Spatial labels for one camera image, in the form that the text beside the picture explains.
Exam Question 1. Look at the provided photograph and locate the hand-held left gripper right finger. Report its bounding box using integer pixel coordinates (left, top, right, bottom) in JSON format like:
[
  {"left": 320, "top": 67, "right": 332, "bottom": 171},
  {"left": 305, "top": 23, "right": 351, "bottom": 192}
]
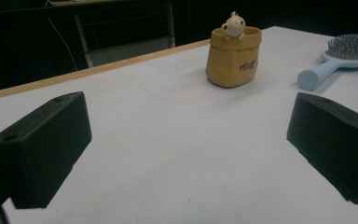
[{"left": 286, "top": 91, "right": 358, "bottom": 205}]

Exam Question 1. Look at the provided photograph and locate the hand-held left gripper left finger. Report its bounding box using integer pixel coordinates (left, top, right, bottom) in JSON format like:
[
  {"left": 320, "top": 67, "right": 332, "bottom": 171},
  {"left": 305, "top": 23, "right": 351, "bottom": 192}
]
[{"left": 0, "top": 91, "right": 93, "bottom": 209}]

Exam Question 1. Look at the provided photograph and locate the light blue hairbrush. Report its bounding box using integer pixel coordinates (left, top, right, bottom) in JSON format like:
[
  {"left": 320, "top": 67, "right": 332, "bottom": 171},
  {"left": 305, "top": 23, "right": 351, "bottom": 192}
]
[{"left": 296, "top": 34, "right": 358, "bottom": 91}]

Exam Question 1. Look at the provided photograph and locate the yellow pouch-shaped holder with bear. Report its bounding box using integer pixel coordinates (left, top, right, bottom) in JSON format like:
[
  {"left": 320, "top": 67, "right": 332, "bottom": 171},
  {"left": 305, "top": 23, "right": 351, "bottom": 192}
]
[{"left": 205, "top": 11, "right": 263, "bottom": 89}]

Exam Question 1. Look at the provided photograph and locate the thin dark cable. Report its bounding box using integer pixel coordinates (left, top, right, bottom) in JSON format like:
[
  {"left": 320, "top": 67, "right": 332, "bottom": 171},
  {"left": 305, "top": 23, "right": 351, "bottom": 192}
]
[{"left": 45, "top": 16, "right": 78, "bottom": 72}]

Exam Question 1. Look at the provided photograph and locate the desk with white metal frame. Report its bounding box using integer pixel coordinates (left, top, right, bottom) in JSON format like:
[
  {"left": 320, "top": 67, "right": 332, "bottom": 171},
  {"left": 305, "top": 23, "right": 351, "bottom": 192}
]
[{"left": 46, "top": 0, "right": 177, "bottom": 68}]

